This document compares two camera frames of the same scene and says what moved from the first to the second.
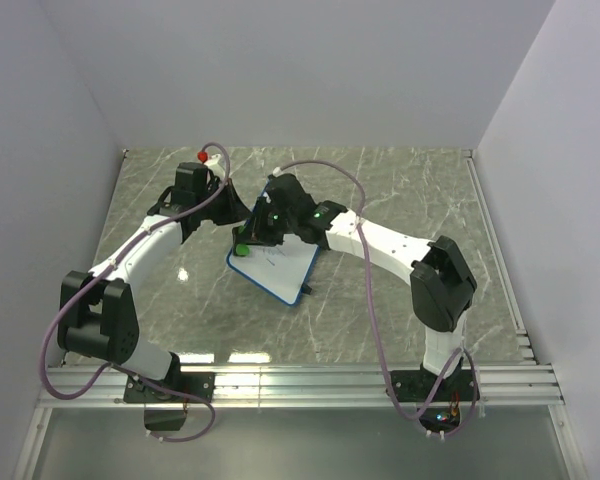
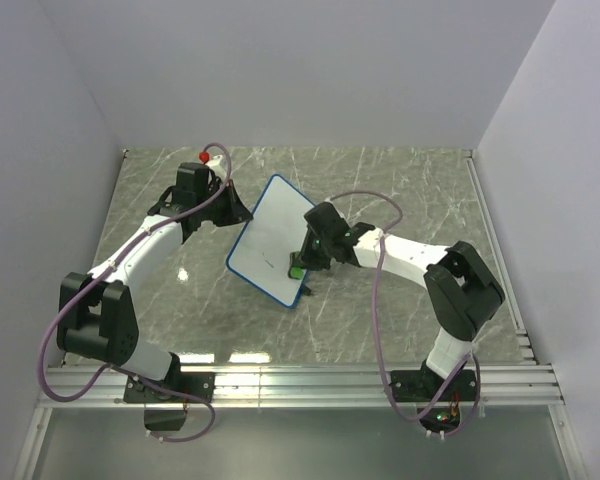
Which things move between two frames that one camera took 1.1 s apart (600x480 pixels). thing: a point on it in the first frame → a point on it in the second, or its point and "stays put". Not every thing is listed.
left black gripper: [237, 211] stays put
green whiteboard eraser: [242, 239] → [296, 269]
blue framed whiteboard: [283, 268] stays put
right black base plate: [418, 385] stays put
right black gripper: [260, 212] → [308, 261]
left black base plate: [202, 384] stays put
